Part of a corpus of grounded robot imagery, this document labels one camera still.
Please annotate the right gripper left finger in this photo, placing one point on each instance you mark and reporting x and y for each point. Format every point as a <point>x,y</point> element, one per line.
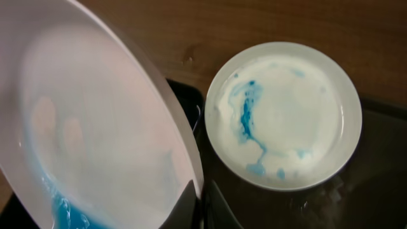
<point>186,212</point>

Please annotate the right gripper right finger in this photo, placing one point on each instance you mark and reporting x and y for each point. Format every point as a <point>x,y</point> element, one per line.
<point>218,214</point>

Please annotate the white plate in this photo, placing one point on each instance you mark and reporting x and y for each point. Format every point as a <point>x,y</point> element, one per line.
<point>283,116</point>
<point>92,135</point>

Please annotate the brown plastic serving tray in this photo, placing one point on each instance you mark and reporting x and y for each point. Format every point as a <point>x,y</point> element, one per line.
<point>369,192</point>

